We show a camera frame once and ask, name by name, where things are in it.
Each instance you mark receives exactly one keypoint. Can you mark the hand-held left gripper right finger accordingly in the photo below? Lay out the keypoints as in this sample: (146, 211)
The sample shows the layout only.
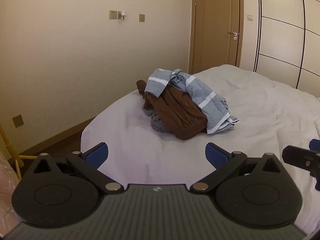
(215, 153)

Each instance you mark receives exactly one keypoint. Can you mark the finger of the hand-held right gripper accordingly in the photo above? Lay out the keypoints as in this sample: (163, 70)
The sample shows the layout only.
(315, 145)
(300, 158)

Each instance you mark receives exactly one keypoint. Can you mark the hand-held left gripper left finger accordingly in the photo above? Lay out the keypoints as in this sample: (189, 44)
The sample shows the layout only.
(97, 153)

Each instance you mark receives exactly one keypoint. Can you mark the blue white-striped shirt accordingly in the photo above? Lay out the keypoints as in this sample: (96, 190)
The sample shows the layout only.
(200, 92)

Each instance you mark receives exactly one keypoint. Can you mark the brown garment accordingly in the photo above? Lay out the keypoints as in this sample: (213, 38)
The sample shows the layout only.
(180, 115)

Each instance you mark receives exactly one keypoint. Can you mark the grey knitted garment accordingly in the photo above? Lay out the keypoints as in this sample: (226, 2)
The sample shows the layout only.
(158, 125)

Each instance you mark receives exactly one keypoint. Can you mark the yellow rack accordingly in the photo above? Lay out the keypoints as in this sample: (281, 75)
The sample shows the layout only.
(15, 158)

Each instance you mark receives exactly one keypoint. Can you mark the pink cloth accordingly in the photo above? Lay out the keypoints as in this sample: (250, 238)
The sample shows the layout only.
(6, 192)

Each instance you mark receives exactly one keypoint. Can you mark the white panelled wardrobe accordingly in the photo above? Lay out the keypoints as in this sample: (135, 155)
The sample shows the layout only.
(280, 30)

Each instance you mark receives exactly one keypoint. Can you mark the brown wooden door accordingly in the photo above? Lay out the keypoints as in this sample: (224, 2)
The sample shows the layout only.
(212, 30)

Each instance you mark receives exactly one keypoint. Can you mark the white plug adapter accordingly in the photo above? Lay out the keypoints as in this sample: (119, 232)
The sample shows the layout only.
(122, 14)

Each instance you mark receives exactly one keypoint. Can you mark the low beige wall socket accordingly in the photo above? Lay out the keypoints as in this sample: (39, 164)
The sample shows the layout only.
(18, 121)

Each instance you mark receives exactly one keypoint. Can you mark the beige wall switch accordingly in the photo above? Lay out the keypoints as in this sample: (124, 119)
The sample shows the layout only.
(142, 17)

